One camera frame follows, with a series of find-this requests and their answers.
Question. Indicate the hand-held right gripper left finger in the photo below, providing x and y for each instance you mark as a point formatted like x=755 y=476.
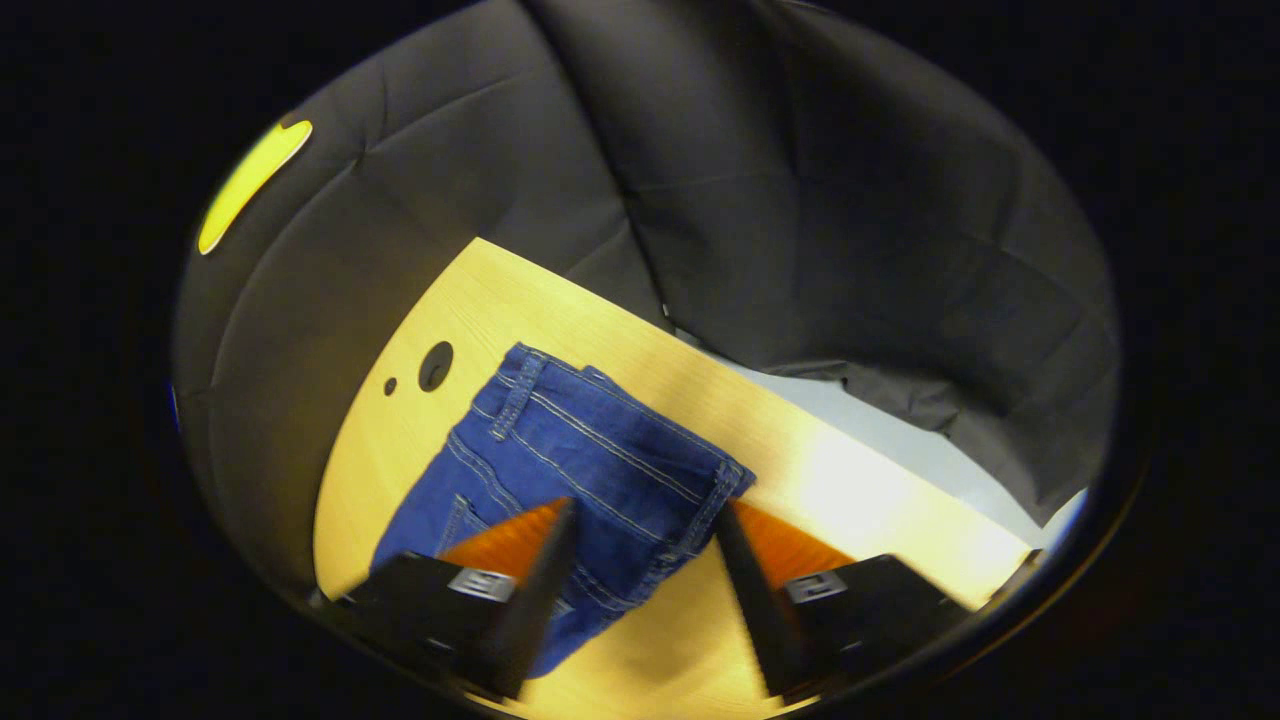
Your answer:
x=540 y=600

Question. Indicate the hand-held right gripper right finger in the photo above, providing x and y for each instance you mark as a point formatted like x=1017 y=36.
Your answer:
x=755 y=610

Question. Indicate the blue denim jeans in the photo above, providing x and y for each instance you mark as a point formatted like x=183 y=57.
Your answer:
x=590 y=450

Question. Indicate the black backdrop cloth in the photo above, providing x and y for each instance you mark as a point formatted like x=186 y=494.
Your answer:
x=800 y=200

